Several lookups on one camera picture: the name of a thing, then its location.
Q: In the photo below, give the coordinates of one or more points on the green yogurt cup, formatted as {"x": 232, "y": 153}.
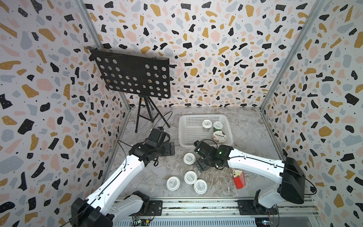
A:
{"x": 218, "y": 126}

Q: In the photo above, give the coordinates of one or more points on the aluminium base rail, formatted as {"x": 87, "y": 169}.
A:
{"x": 222, "y": 212}

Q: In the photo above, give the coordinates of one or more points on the playing card box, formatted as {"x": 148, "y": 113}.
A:
{"x": 237, "y": 172}

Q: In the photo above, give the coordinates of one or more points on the white plastic basket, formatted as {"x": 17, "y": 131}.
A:
{"x": 191, "y": 130}

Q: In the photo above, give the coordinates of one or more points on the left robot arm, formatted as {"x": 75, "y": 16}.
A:
{"x": 99, "y": 209}

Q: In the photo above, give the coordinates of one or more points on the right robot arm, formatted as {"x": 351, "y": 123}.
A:
{"x": 289, "y": 180}

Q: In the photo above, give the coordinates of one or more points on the black perforated music stand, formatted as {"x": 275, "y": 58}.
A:
{"x": 141, "y": 76}

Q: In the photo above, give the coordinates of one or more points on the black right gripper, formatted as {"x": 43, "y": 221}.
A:
{"x": 198, "y": 161}

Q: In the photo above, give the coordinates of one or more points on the white lid yogurt cup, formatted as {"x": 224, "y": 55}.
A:
{"x": 173, "y": 183}
{"x": 200, "y": 186}
{"x": 190, "y": 177}
{"x": 189, "y": 158}
{"x": 207, "y": 124}

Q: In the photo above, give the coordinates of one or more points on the Chobani yogurt cup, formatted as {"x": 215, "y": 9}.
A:
{"x": 219, "y": 137}

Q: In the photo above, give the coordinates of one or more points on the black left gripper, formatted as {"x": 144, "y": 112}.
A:
{"x": 168, "y": 151}

